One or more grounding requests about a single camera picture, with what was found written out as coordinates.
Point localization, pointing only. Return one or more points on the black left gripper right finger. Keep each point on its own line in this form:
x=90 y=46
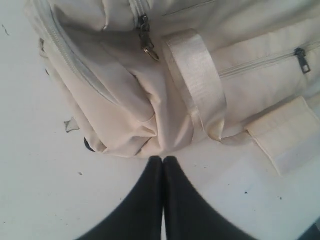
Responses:
x=187 y=215

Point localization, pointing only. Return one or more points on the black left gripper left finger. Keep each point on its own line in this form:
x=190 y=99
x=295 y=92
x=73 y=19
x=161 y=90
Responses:
x=140 y=215

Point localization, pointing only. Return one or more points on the beige canvas duffel bag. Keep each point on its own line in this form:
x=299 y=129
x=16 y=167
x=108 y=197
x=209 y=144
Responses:
x=152 y=77

